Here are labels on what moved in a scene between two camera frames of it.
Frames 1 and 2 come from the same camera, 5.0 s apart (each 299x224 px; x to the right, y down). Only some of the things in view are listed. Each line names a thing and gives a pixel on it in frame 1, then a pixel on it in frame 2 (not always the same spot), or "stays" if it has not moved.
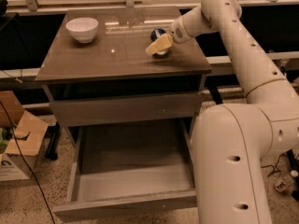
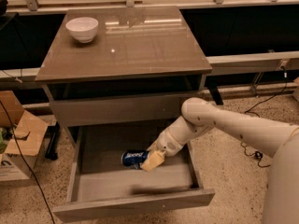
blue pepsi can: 157,34 -> 134,158
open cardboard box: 17,163 stays
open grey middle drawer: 132,167 stays
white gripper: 179,32 -> 167,144
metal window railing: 29,5 stays
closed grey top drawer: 81,112 stays
